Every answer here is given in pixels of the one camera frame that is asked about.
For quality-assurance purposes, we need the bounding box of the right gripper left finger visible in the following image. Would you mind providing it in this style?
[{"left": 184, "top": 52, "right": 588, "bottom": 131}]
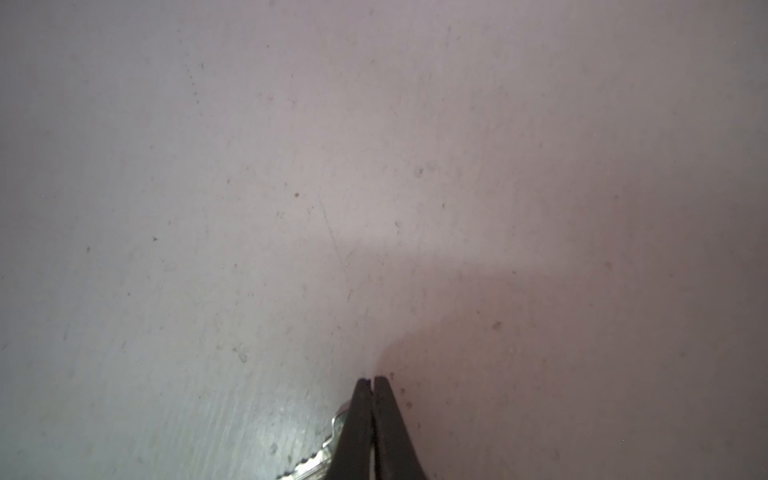
[{"left": 325, "top": 379, "right": 374, "bottom": 480}]

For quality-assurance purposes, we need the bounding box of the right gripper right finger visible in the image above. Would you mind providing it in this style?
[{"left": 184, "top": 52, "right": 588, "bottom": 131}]
[{"left": 372, "top": 376, "right": 427, "bottom": 480}]

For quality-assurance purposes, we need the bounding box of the key with yellow tag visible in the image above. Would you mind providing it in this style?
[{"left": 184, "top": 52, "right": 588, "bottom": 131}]
[{"left": 278, "top": 401, "right": 350, "bottom": 480}]

